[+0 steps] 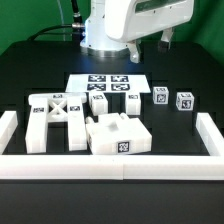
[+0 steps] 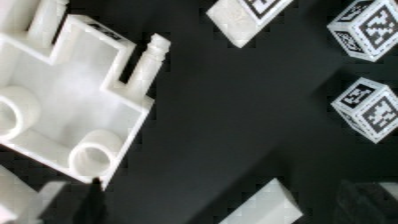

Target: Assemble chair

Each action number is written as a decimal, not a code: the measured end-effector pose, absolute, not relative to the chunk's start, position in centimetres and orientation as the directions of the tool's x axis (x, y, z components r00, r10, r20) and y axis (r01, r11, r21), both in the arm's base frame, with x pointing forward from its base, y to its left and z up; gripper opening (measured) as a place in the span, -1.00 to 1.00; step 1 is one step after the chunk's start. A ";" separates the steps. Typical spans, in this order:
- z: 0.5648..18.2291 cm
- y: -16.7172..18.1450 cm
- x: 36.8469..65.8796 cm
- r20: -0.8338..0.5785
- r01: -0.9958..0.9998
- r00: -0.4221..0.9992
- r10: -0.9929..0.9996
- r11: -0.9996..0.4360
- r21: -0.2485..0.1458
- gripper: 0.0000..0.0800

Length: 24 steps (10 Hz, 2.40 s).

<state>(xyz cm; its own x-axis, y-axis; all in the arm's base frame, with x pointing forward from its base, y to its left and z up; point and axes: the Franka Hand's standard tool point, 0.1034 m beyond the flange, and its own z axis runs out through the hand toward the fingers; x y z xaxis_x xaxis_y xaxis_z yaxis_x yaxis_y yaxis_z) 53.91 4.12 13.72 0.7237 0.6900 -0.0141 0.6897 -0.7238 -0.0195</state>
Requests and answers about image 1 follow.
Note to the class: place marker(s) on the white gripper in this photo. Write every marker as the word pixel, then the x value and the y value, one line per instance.
pixel 127 20

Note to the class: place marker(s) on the white chair seat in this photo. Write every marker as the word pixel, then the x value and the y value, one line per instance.
pixel 117 134

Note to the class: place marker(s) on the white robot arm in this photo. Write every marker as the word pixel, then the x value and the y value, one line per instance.
pixel 96 42

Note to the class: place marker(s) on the small white marker cube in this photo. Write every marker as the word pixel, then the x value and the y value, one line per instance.
pixel 160 95

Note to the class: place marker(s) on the right white marker cube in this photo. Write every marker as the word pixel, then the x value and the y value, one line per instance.
pixel 185 101

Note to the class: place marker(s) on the white marker sheet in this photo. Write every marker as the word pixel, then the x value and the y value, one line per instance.
pixel 107 83

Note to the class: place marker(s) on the white U-shaped fence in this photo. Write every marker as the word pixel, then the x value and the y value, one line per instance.
pixel 125 167

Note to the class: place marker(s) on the white chair back frame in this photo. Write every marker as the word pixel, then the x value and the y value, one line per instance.
pixel 55 108

